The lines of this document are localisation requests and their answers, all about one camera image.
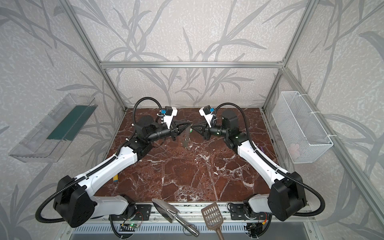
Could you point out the aluminium frame crossbar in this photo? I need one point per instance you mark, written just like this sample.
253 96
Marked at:
269 65

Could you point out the aluminium frame post left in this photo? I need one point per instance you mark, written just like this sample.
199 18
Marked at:
70 13

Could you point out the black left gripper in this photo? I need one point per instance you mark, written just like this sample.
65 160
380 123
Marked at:
174 131

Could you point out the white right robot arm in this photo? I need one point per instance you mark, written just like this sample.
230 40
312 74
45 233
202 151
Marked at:
286 197

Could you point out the aluminium frame post right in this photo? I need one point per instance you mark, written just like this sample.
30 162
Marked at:
307 15

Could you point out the aluminium frame post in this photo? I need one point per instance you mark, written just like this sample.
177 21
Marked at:
307 15
70 13

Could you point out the steel garden trowel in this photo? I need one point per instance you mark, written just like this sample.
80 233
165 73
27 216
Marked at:
170 213

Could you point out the brown slotted scoop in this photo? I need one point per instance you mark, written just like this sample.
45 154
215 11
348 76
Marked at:
213 219

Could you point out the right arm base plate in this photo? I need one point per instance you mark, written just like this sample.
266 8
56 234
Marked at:
239 212

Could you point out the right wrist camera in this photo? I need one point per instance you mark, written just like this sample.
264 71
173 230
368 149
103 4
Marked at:
207 113

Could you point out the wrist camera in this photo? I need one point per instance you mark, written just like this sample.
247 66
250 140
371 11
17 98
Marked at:
207 113
167 115

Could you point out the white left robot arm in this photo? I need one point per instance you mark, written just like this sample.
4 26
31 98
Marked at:
76 202

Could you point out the clear plastic wall bin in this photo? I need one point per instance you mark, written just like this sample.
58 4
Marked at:
48 141

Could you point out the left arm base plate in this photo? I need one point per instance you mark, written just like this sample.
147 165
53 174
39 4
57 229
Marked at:
143 212

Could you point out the green yellow garden spade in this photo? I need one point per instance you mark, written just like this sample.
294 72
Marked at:
115 178

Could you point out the pink object in basket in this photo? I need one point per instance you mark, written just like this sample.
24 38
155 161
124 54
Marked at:
294 151

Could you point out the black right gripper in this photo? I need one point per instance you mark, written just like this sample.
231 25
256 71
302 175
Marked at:
205 130

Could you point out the white wire mesh basket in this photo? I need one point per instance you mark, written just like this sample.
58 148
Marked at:
298 124

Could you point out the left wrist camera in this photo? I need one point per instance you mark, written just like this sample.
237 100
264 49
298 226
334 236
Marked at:
167 115

